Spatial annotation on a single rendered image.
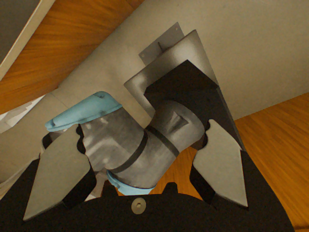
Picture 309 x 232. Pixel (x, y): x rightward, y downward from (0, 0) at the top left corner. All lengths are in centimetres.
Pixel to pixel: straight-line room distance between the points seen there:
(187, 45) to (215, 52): 105
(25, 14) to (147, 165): 60
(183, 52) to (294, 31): 146
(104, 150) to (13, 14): 56
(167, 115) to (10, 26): 61
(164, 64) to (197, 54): 12
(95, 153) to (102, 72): 144
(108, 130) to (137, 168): 10
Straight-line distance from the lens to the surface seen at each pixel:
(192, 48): 47
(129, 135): 23
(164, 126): 28
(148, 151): 26
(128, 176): 27
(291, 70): 198
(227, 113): 23
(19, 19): 66
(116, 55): 150
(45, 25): 76
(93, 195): 240
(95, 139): 21
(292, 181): 152
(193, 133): 29
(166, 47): 139
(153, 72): 47
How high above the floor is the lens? 140
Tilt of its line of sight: 56 degrees down
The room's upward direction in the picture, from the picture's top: 173 degrees counter-clockwise
